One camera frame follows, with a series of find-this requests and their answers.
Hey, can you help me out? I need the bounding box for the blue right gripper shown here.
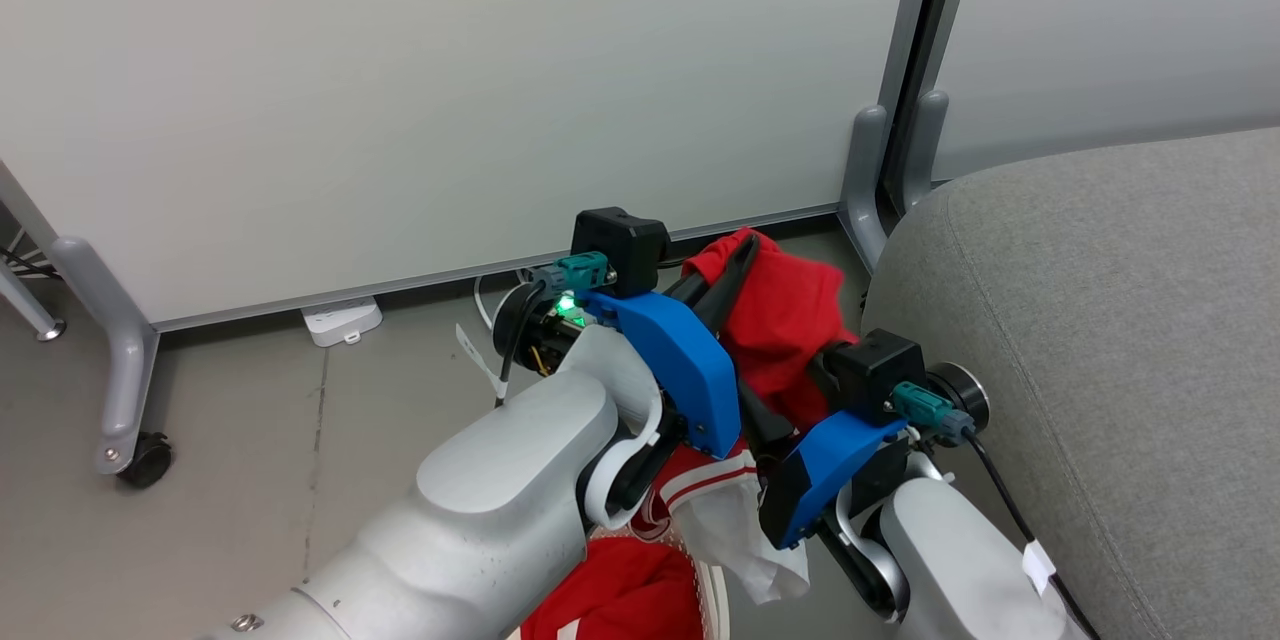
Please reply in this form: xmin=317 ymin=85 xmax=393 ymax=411
xmin=736 ymin=346 xmax=908 ymax=552

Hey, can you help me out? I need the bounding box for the large white partition panel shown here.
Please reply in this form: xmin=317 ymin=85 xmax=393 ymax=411
xmin=0 ymin=0 xmax=946 ymax=333

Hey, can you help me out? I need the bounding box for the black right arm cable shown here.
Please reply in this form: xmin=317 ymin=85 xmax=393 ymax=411
xmin=888 ymin=381 xmax=1103 ymax=640

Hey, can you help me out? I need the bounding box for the white cloth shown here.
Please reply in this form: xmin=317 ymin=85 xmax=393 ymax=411
xmin=672 ymin=475 xmax=811 ymax=606

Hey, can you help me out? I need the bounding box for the grey partition leg with caster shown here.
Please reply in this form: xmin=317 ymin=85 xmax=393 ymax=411
xmin=50 ymin=236 xmax=174 ymax=491

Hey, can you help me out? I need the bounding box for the white power strip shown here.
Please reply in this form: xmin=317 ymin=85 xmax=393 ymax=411
xmin=301 ymin=296 xmax=384 ymax=349

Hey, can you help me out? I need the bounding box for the red garment with white stripes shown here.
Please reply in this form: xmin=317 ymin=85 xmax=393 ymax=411
xmin=520 ymin=435 xmax=761 ymax=640

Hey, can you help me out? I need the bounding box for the grey stand leg with foot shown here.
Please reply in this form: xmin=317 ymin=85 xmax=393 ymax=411
xmin=0 ymin=258 xmax=68 ymax=343

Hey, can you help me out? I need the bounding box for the white floor cable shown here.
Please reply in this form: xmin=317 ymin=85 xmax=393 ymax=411
xmin=472 ymin=268 xmax=533 ymax=333

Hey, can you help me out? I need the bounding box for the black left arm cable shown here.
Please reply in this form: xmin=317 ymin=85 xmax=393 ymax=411
xmin=455 ymin=252 xmax=612 ymax=411

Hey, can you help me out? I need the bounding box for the black cables bundle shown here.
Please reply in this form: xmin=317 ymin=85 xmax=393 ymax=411
xmin=0 ymin=226 xmax=63 ymax=283

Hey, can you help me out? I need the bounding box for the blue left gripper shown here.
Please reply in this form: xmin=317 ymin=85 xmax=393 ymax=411
xmin=583 ymin=232 xmax=762 ymax=460

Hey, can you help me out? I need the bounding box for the grey fabric sofa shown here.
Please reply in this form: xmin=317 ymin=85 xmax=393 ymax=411
xmin=860 ymin=125 xmax=1280 ymax=640

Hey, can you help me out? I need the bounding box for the narrow white partition panel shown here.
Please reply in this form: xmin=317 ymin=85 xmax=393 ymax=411
xmin=925 ymin=0 xmax=1280 ymax=183

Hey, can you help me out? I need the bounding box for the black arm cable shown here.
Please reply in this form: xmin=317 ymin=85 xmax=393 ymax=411
xmin=455 ymin=252 xmax=612 ymax=411
xmin=888 ymin=381 xmax=1103 ymax=640

